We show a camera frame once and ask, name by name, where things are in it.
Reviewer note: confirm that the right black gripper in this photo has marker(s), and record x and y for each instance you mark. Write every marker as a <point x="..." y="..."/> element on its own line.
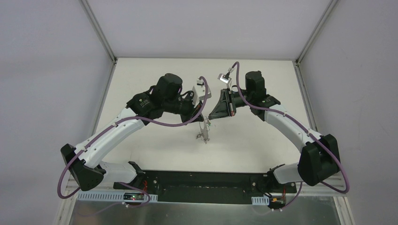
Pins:
<point x="228" y="103"/>

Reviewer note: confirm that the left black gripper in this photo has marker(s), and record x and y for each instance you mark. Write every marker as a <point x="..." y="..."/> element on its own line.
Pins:
<point x="193" y="108"/>

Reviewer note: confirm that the large metal keyring with clips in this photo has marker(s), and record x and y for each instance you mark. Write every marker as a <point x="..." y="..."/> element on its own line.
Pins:
<point x="204" y="131"/>

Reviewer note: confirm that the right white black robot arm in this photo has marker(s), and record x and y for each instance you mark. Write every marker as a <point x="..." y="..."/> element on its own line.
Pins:
<point x="318" y="153"/>

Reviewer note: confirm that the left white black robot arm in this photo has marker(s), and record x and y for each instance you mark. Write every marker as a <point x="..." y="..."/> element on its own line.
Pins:
<point x="163" y="104"/>

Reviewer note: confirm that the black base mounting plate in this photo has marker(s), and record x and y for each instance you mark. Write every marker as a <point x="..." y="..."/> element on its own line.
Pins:
<point x="209" y="187"/>

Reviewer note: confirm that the left circuit board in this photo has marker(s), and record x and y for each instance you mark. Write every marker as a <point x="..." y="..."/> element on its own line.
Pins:
<point x="133" y="197"/>

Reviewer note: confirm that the circuit board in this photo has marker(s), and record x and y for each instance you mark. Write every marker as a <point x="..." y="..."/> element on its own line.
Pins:
<point x="277" y="202"/>
<point x="133" y="197"/>

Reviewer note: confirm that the right circuit board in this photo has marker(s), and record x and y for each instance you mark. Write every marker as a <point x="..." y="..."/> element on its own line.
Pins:
<point x="277" y="202"/>

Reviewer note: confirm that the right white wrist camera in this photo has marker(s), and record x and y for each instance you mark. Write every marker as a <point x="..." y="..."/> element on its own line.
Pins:
<point x="225" y="78"/>

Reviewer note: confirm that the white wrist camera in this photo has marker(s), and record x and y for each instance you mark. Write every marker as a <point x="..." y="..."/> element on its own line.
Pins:
<point x="199" y="91"/>
<point x="225" y="78"/>

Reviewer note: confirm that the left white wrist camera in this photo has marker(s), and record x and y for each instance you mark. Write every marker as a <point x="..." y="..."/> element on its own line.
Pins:
<point x="199" y="91"/>

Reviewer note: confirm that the right white cable duct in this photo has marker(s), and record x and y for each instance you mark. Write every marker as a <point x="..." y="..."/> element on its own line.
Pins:
<point x="260" y="200"/>

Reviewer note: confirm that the white cable duct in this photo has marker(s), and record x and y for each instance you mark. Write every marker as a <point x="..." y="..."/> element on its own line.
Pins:
<point x="260" y="200"/>
<point x="108" y="196"/>

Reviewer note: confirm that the right aluminium frame post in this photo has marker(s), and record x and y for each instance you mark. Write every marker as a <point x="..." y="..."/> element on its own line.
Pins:
<point x="316" y="31"/>

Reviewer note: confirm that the aluminium frame post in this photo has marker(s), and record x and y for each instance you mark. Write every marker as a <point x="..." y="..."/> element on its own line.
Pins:
<point x="97" y="29"/>
<point x="316" y="31"/>

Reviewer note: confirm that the left white cable duct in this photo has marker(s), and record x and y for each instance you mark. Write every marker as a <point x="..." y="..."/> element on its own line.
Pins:
<point x="108" y="196"/>

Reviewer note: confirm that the left aluminium frame post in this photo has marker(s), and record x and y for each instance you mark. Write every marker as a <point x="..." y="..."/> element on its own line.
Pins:
<point x="97" y="29"/>

